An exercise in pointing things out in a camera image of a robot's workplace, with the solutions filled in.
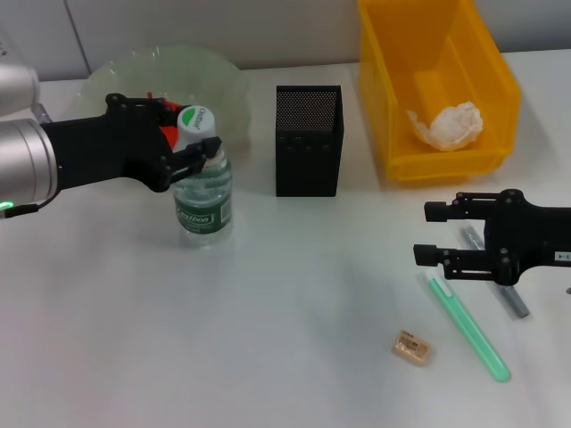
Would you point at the green glass fruit plate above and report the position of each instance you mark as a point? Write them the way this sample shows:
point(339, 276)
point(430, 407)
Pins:
point(209, 76)

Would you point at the beige eraser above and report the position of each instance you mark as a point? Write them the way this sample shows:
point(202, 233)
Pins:
point(412, 348)

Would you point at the green pen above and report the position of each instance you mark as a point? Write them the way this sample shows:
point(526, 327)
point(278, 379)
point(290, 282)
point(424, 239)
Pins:
point(468, 332)

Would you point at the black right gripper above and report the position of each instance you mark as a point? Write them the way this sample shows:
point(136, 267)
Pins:
point(526, 236)

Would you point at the clear green-label water bottle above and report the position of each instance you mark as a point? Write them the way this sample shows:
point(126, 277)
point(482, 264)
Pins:
point(203, 209)

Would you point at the white paper ball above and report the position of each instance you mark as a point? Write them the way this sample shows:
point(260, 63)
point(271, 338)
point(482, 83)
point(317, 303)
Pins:
point(455, 127)

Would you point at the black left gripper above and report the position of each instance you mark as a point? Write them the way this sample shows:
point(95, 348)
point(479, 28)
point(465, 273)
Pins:
point(111, 147)

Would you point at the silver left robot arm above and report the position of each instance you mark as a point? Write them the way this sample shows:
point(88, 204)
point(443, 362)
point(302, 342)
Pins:
point(27, 160)

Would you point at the grey marker pen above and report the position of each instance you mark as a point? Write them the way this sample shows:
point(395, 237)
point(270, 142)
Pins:
point(515, 303)

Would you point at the black mesh pen holder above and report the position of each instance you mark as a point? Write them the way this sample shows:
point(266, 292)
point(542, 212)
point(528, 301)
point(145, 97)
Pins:
point(308, 156)

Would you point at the yellow plastic bin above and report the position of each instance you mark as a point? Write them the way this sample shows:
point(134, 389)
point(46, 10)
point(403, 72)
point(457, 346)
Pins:
point(401, 89)

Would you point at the orange fruit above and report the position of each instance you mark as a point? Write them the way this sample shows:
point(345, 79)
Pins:
point(169, 134)

